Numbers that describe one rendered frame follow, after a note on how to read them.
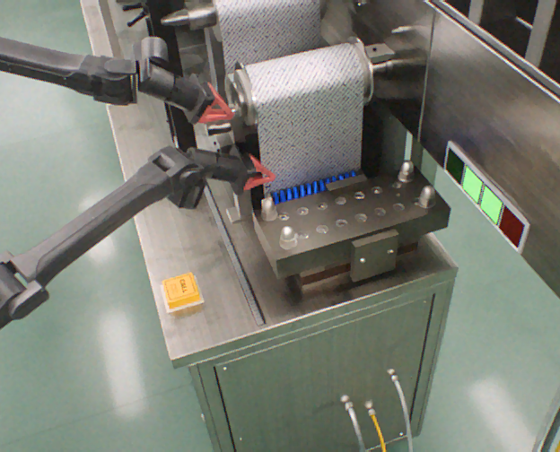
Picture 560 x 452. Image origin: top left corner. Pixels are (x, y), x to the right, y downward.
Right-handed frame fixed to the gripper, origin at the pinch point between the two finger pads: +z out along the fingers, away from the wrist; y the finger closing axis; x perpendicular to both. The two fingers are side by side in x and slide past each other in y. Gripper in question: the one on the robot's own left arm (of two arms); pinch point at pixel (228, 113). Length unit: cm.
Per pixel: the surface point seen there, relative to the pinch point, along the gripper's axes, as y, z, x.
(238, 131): -1.4, 5.3, -3.4
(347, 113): 6.3, 20.8, 13.0
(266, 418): 31, 38, -58
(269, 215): 14.1, 13.6, -12.3
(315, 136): 6.2, 17.5, 5.3
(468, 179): 35.0, 29.7, 19.8
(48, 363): -50, 21, -141
